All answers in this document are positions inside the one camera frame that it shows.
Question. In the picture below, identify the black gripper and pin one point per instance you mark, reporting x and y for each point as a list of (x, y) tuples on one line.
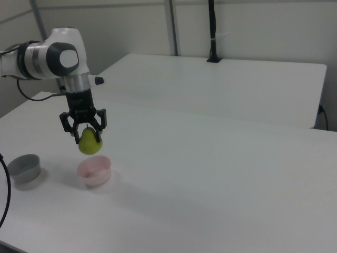
[(80, 105)]

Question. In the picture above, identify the green pear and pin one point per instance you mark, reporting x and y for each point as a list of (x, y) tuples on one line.
[(90, 145)]

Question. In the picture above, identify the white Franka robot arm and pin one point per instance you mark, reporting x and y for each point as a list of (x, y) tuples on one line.
[(65, 39)]

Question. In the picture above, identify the pink plastic bowl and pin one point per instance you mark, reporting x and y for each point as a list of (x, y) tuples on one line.
[(96, 179)]

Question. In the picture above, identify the grey plastic bowl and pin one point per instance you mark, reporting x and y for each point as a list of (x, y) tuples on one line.
[(25, 174)]

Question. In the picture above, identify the white side table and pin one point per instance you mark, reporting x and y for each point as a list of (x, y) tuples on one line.
[(237, 87)]

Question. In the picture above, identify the grey metal partition post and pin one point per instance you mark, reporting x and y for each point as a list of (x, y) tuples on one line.
[(172, 26), (39, 21)]

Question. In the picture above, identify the black camera pole with clamp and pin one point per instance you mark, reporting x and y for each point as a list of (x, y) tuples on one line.
[(212, 26)]

